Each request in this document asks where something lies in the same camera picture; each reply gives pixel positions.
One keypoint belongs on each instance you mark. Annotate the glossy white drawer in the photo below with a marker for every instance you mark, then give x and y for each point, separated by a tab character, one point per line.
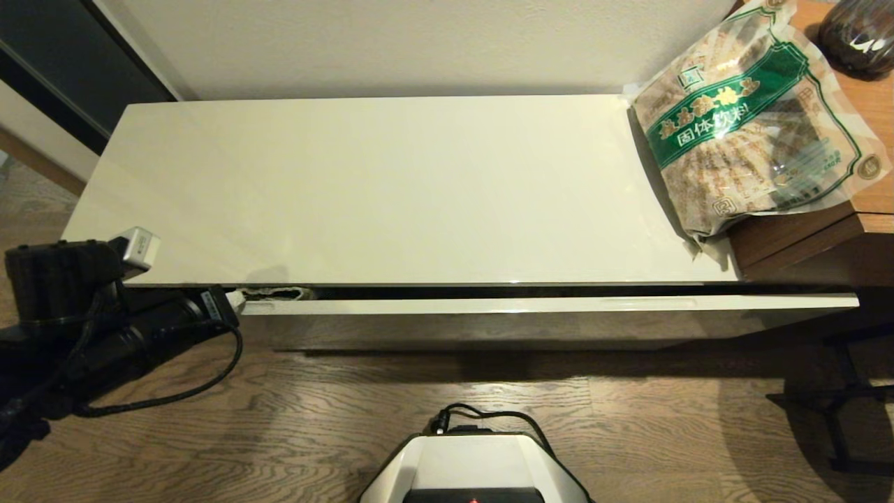
524	305

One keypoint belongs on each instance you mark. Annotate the green printed snack bag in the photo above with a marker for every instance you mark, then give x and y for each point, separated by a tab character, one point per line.
740	126

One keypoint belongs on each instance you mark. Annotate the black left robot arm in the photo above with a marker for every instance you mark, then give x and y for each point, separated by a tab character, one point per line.
56	279

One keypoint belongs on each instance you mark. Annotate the silver and black robot base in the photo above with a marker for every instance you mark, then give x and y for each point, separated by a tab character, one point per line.
475	468

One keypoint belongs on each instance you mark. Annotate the glossy white cabinet body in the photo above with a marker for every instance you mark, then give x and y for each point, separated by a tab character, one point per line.
384	188

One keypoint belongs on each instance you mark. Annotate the brown wooden desk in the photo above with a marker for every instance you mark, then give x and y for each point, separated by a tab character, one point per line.
873	140

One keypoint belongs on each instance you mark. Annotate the dark glass jar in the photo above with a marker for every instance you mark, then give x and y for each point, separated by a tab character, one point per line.
859	35

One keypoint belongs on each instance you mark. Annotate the black metal stand frame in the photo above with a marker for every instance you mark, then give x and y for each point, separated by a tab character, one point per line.
803	399

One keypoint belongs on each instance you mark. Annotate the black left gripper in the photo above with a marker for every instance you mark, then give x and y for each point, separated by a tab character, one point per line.
174	328

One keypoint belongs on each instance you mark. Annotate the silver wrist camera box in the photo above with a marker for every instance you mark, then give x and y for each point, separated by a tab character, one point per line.
136	251

